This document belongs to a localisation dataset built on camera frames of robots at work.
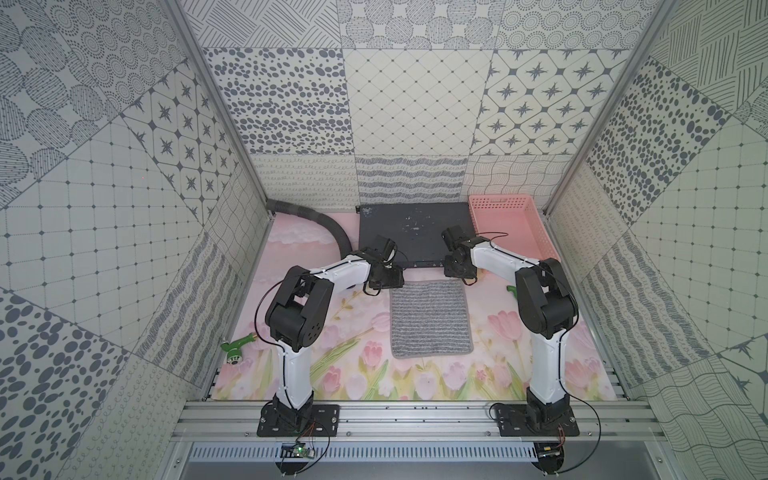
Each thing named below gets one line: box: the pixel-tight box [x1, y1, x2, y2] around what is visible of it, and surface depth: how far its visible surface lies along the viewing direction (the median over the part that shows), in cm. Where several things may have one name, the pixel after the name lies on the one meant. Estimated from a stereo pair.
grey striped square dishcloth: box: [389, 279, 474, 359], surface depth 92 cm
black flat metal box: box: [356, 202, 475, 268], surface depth 116 cm
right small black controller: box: [534, 442, 564, 474], surface depth 73 cm
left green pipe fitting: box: [220, 332, 257, 365], surface depth 85 cm
